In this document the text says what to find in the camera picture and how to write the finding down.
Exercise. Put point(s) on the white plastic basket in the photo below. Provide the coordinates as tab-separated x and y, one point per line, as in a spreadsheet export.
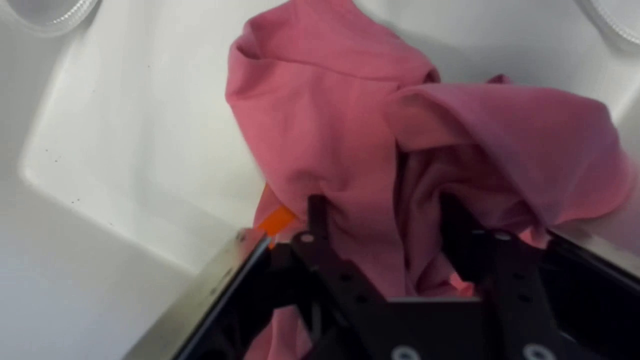
133	146

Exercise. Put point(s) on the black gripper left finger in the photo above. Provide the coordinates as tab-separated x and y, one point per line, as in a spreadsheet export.
321	300

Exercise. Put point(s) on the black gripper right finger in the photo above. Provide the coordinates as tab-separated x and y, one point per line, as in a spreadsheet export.
532	300

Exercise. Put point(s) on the pink cloth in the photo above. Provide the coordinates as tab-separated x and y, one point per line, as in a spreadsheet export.
347	133

